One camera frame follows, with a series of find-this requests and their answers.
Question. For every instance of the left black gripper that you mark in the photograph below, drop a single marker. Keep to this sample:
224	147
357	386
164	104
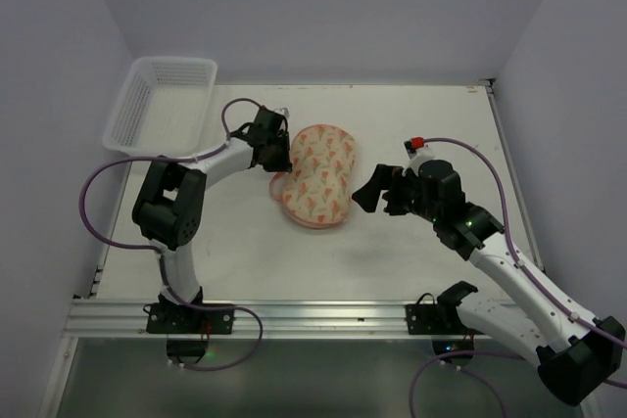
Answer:
280	153

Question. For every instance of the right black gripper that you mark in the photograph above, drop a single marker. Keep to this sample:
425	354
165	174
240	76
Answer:
395	193

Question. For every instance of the floral mesh laundry bag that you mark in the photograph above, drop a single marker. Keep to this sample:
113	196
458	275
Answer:
316	192

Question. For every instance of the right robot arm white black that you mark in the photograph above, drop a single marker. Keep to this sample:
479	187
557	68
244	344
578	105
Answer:
573	350

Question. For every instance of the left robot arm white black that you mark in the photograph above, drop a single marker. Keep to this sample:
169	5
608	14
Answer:
169	206

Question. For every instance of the white plastic mesh basket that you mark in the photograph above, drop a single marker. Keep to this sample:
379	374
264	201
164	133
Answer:
162	107

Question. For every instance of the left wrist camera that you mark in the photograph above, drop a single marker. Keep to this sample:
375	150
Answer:
282	111

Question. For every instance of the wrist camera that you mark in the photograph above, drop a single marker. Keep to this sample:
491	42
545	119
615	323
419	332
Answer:
282	111
418	153

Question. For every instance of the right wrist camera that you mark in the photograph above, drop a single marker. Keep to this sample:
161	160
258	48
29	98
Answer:
418	153

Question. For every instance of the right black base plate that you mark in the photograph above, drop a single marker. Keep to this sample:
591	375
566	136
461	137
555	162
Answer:
427	316

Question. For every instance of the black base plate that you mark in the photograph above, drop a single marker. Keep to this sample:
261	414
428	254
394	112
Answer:
427	316
167	318

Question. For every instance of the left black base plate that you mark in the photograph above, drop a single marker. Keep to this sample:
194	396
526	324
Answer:
167	318

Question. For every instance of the aluminium mounting rail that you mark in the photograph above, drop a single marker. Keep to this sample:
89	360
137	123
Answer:
280	320

